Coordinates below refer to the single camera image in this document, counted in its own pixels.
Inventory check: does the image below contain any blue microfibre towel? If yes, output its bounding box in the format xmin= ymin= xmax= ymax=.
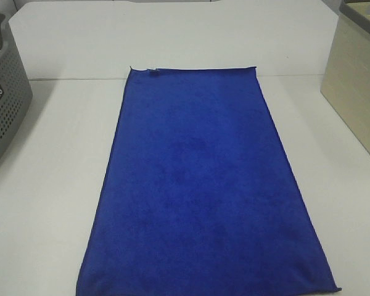
xmin=76 ymin=67 xmax=339 ymax=295

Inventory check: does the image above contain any beige box with grey rim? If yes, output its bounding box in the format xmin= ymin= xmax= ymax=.
xmin=321 ymin=1 xmax=370 ymax=155

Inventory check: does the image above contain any grey perforated plastic basket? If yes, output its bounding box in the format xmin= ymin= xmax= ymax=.
xmin=0 ymin=12 xmax=33 ymax=159

